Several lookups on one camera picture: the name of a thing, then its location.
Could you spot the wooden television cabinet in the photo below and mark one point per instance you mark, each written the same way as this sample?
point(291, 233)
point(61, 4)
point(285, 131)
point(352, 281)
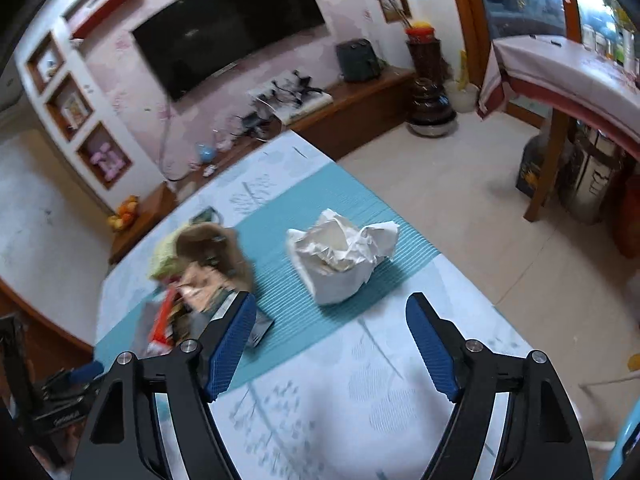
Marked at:
point(350, 115)

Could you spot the pink dumbbell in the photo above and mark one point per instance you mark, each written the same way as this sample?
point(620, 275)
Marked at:
point(102, 154)
point(114, 170)

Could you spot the pale yellow paper box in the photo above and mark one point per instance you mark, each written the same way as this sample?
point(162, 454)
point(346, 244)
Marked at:
point(162, 260)

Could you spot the white bucket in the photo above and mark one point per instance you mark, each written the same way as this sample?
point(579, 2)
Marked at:
point(462, 97)

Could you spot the cluster of bottles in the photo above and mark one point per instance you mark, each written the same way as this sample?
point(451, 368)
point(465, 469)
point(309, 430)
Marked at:
point(612, 40)

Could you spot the dark air fryer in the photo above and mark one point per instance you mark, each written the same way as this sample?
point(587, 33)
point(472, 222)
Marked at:
point(356, 60)

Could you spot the photo frame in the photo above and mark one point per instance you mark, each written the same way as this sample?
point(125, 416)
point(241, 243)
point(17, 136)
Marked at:
point(73, 110)

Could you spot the black blender with red lid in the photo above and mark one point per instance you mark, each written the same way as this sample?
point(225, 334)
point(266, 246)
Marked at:
point(424, 60)

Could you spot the red wall shelf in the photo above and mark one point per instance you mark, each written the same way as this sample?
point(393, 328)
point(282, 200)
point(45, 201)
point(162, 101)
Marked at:
point(105, 7)

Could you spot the brown paper scrap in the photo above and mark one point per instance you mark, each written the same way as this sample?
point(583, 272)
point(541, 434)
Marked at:
point(205, 287)

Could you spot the dark round pot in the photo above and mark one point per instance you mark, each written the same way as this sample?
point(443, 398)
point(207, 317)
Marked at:
point(432, 112)

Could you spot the red snack wrapper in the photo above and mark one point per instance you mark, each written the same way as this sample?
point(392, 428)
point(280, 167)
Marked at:
point(162, 320)

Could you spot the black television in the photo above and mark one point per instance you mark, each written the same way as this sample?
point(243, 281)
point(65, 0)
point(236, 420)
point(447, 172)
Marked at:
point(230, 25)

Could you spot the white paper bag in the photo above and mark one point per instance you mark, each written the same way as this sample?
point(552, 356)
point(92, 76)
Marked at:
point(340, 265)

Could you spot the white set-top box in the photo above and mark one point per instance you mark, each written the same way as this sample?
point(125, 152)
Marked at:
point(295, 107)

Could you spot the brown bowl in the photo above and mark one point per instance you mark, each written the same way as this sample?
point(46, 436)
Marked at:
point(215, 247)

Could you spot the dark green flat box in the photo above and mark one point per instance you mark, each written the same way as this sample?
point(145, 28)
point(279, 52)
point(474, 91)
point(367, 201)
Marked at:
point(206, 215)

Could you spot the fruit bowl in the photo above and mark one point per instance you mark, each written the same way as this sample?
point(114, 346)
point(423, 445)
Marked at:
point(124, 215)

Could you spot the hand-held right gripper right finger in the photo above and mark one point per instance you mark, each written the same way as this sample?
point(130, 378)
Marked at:
point(432, 350)

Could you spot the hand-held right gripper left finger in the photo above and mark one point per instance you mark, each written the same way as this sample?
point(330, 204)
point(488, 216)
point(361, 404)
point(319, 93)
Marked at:
point(230, 350)

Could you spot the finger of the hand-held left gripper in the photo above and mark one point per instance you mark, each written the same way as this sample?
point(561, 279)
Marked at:
point(87, 371)

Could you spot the blue round ornament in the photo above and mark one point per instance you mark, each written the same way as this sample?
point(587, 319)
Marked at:
point(206, 153)

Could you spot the steel pot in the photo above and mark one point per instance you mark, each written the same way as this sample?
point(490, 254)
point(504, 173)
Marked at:
point(592, 180)

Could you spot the side table with pink cloth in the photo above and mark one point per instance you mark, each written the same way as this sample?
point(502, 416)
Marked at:
point(565, 75)

